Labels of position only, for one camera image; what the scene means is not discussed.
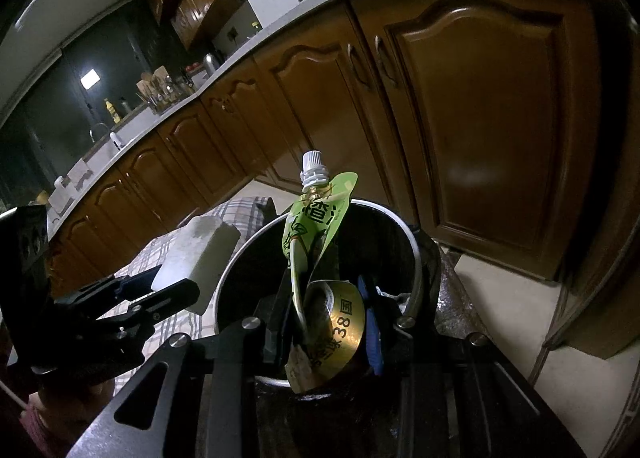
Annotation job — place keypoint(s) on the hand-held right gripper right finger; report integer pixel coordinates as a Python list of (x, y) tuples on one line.
[(372, 338)]

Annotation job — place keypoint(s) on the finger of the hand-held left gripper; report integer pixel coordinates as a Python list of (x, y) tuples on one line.
[(120, 285), (165, 295)]

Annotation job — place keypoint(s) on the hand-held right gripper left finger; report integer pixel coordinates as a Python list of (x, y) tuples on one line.
[(277, 323)]

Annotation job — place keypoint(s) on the white foam block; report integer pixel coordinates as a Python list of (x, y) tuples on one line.
[(200, 253)]

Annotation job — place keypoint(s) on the white trash bin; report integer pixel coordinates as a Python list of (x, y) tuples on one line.
[(380, 238)]

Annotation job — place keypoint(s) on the green spout pouch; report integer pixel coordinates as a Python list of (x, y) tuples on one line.
[(320, 228)]

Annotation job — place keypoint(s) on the person's left hand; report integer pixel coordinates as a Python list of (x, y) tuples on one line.
[(75, 395)]

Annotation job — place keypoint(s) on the white countertop container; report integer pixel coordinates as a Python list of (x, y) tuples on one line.
[(70, 185)]

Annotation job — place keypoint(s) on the white soap bottle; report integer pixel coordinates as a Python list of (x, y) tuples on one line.
[(116, 140)]

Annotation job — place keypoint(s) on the sink faucet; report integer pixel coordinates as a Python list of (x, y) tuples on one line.
[(99, 130)]

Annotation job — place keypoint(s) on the yellow oil bottle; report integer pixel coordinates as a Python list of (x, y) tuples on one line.
[(110, 113)]

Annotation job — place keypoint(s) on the dark bottle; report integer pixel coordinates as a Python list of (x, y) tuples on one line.
[(124, 107)]

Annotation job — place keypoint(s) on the dark kitchen window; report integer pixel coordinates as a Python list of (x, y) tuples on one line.
[(60, 103)]

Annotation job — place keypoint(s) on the utensil holder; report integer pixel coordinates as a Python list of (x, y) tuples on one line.
[(165, 93)]

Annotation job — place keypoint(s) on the steel kettle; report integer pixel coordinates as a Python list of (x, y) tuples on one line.
[(211, 64)]

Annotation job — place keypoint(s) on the wooden kitchen cabinets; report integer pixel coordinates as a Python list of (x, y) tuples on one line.
[(475, 113)]

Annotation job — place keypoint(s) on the wall power socket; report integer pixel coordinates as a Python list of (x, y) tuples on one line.
[(232, 34)]

